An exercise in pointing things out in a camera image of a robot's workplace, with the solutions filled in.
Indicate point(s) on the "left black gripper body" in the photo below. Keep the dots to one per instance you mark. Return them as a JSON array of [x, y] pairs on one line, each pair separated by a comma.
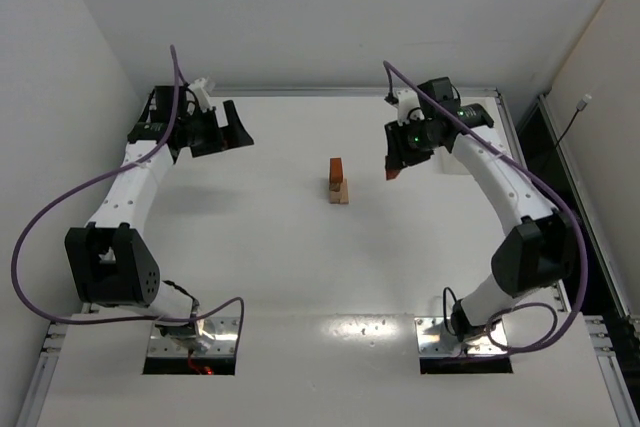
[[211, 136]]

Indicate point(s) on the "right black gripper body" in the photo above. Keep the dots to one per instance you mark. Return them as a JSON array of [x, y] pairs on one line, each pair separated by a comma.
[[398, 145]]

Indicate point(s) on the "red-brown wedge block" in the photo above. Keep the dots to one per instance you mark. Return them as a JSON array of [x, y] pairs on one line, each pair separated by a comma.
[[392, 173]]

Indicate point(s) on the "red-brown arch block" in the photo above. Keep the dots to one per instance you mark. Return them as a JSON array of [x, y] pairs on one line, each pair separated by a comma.
[[336, 174]]

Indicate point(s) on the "long light wood plank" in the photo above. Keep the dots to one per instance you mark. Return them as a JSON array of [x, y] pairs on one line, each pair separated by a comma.
[[335, 197]]

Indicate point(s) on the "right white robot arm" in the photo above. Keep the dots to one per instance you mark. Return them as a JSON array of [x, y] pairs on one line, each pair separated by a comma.
[[542, 241]]

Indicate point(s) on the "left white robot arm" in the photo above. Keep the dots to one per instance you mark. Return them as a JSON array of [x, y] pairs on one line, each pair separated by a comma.
[[110, 262]]

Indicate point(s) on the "white open box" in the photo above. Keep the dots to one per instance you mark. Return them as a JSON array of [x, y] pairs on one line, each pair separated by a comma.
[[449, 164]]

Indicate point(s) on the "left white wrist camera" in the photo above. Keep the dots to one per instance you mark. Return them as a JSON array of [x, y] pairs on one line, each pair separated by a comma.
[[203, 88]]

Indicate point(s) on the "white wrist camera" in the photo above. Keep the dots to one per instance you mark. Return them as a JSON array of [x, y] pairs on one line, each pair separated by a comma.
[[407, 105], [203, 88]]

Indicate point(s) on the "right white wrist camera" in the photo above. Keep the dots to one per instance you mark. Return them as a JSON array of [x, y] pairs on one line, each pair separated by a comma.
[[407, 105]]

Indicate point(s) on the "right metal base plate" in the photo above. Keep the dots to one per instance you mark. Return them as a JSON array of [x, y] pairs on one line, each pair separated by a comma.
[[435, 342]]

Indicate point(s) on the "metal base plate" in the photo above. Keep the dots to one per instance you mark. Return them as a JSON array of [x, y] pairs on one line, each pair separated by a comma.
[[435, 342], [225, 337]]

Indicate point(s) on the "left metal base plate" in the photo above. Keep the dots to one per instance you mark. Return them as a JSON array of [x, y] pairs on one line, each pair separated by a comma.
[[225, 337]]

